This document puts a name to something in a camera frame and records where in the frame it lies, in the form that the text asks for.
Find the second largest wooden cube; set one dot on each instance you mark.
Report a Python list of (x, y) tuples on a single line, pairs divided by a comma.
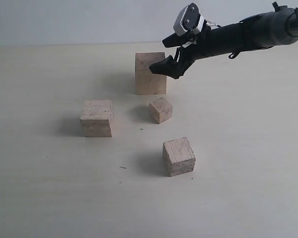
[(96, 118)]

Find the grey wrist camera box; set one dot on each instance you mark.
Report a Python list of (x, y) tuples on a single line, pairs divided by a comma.
[(187, 19)]

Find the medium small wooden cube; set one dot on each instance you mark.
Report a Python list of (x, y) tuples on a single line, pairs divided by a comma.
[(178, 156)]

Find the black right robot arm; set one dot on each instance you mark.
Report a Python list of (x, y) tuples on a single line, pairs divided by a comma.
[(196, 37)]

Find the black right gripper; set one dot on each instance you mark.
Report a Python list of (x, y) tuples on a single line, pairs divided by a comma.
[(219, 41)]

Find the smallest wooden cube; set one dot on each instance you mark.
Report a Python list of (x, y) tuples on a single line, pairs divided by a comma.
[(160, 110)]

